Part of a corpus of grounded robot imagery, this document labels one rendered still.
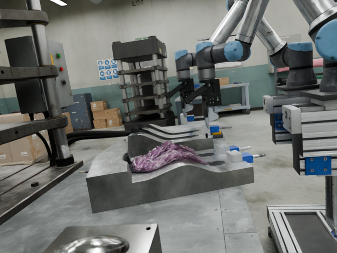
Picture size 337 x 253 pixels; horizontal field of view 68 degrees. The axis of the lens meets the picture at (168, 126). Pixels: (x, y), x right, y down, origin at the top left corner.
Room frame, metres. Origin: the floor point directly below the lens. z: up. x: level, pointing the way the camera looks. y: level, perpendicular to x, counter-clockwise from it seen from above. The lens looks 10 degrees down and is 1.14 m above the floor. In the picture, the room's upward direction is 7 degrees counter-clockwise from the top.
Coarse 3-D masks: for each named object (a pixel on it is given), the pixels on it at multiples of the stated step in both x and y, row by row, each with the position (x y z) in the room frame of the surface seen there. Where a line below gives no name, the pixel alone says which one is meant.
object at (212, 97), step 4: (200, 80) 1.09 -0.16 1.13; (204, 80) 1.07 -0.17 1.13; (208, 80) 1.07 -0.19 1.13; (212, 80) 1.07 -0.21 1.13; (216, 80) 1.08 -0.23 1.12; (208, 84) 1.10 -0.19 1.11; (212, 84) 1.08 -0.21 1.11; (216, 84) 1.08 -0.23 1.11; (208, 88) 1.08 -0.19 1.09; (212, 88) 1.09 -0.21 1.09; (216, 88) 1.08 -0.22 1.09; (204, 92) 1.09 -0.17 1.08; (208, 92) 1.09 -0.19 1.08; (212, 92) 1.08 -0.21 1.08; (216, 92) 1.08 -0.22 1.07; (220, 92) 1.07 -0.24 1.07; (204, 96) 1.07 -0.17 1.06; (208, 96) 1.07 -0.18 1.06; (212, 96) 1.06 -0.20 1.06; (216, 96) 1.06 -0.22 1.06; (220, 96) 1.06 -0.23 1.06; (208, 100) 1.08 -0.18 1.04; (212, 100) 1.07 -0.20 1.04; (216, 100) 1.06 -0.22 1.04; (220, 100) 1.12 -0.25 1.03; (208, 104) 1.08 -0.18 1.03; (212, 104) 1.07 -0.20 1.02; (216, 104) 1.06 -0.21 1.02; (220, 104) 1.06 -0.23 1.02
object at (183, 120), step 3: (180, 114) 1.39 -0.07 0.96; (186, 114) 1.38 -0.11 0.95; (183, 117) 1.39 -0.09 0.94; (186, 117) 1.38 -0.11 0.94; (189, 117) 1.38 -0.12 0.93; (192, 117) 1.38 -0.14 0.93; (195, 117) 1.39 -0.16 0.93; (198, 117) 1.39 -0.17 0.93; (201, 117) 1.39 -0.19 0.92; (183, 120) 1.39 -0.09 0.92; (186, 120) 1.38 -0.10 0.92; (189, 120) 1.38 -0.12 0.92; (192, 120) 1.38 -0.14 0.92; (183, 123) 1.39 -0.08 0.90
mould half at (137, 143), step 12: (156, 132) 1.20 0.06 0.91; (168, 132) 1.27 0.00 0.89; (180, 132) 1.26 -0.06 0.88; (120, 144) 1.26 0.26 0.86; (132, 144) 1.09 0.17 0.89; (144, 144) 1.08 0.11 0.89; (156, 144) 1.07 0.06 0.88; (180, 144) 1.05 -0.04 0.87; (192, 144) 1.05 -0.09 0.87; (204, 144) 1.04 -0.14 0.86; (132, 156) 1.09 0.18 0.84
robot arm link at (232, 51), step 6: (228, 42) 1.01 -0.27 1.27; (234, 42) 0.99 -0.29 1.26; (216, 48) 1.03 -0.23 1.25; (222, 48) 1.01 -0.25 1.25; (228, 48) 0.99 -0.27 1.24; (234, 48) 0.98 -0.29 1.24; (240, 48) 1.01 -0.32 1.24; (210, 54) 1.04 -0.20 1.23; (216, 54) 1.03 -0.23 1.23; (222, 54) 1.01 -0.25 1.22; (228, 54) 1.00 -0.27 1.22; (234, 54) 0.98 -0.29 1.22; (240, 54) 1.00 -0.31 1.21; (216, 60) 1.04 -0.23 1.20; (222, 60) 1.03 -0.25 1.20; (228, 60) 1.02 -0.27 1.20; (234, 60) 1.01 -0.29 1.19
